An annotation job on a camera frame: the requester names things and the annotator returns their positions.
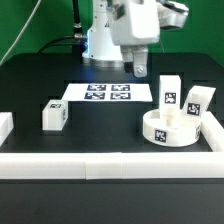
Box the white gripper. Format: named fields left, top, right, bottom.
left=108, top=0, right=160, bottom=78

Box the white round stool seat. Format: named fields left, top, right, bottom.
left=142, top=109, right=201, bottom=147

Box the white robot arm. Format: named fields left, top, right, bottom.
left=82, top=0, right=189, bottom=78

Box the white AprilTag marker sheet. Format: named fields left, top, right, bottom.
left=62, top=83, right=152, bottom=102

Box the white front fence bar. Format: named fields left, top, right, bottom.
left=0, top=152, right=224, bottom=180

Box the white left fence block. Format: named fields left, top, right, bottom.
left=0, top=112, right=14, bottom=147

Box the black cable vertical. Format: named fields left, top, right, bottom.
left=72, top=0, right=82, bottom=29

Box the black cable horizontal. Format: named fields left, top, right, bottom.
left=38, top=33, right=87, bottom=53

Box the grey thin cable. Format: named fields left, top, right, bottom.
left=0, top=0, right=43, bottom=66

